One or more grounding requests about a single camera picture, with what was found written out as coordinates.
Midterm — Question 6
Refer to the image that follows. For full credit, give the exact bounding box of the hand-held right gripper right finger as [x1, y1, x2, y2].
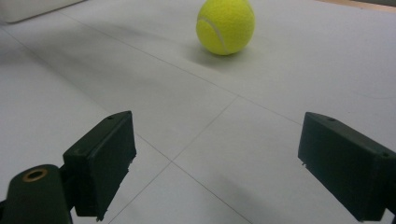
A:
[297, 111, 396, 223]

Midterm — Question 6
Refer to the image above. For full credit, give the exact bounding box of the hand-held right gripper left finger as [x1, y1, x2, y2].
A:
[63, 110, 137, 222]

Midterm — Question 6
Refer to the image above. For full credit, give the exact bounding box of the yellow tennis ball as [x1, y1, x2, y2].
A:
[195, 0, 256, 57]

